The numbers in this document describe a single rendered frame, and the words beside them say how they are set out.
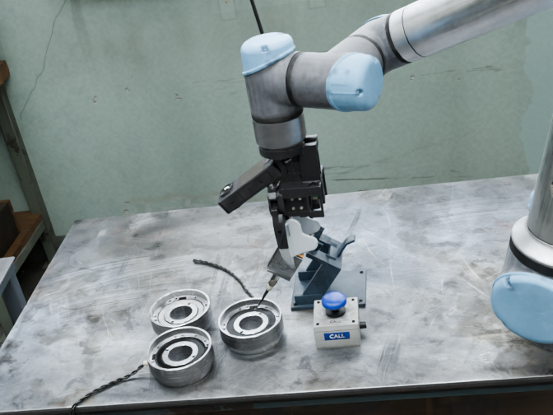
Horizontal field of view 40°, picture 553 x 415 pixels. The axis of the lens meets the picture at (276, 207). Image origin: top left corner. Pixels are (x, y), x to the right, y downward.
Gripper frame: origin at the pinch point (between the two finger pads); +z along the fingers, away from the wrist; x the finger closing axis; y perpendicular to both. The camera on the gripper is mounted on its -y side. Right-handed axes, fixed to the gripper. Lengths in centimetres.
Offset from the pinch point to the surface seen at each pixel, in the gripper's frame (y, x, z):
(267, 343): -4.2, -7.7, 11.3
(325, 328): 5.3, -7.4, 9.1
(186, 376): -15.8, -15.2, 10.7
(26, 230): -126, 135, 68
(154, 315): -24.8, -0.3, 10.1
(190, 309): -18.9, 1.7, 10.6
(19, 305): -77, 42, 36
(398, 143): 16, 158, 57
